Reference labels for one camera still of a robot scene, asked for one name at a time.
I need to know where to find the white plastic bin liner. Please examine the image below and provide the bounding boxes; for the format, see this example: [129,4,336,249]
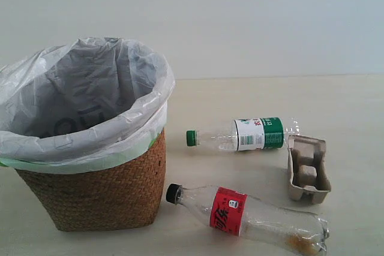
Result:
[1,38,175,174]

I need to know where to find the red-label clear cola bottle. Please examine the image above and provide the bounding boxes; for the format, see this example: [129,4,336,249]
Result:
[166,183,329,255]

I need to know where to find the green-label clear water bottle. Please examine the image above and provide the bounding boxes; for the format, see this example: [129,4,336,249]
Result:
[186,117,301,152]

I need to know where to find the woven wicker waste basket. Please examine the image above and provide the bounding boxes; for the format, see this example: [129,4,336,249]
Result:
[16,132,166,232]

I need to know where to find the grey paper pulp tray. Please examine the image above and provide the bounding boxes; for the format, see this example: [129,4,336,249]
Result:
[287,135,331,204]

